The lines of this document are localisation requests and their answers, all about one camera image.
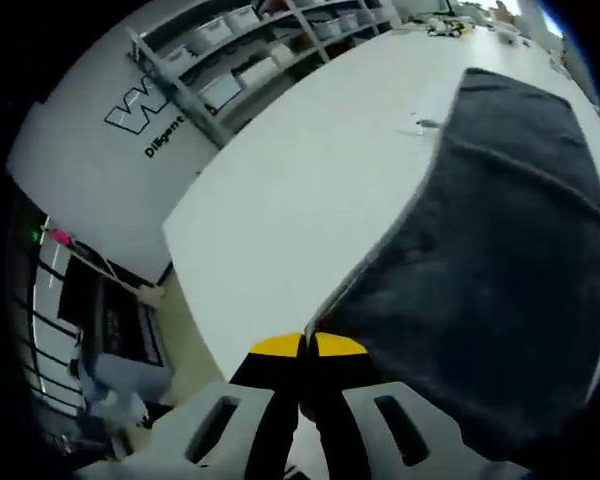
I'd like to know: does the grey metal shelf unit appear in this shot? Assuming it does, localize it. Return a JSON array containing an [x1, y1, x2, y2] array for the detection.
[[126, 0, 404, 147]]

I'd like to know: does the pink-tipped pole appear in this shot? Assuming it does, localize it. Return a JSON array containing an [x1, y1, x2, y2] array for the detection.
[[40, 227, 165, 305]]

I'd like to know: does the yellow black device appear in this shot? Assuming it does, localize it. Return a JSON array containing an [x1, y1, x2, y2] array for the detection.
[[426, 16, 474, 40]]

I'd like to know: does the black framed glass partition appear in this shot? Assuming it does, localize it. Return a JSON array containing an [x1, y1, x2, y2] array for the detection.
[[12, 244, 86, 406]]

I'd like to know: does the row of white storage boxes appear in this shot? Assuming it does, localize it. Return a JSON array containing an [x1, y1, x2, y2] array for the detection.
[[162, 0, 396, 109]]

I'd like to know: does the grey towel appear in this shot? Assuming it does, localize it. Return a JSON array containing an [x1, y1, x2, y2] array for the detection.
[[304, 67, 600, 464]]

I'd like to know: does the small clear plastic piece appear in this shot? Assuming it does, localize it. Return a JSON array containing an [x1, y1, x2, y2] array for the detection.
[[394, 110, 444, 137]]

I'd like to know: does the computer monitor with text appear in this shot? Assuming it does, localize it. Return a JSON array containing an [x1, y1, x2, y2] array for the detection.
[[57, 252, 169, 374]]

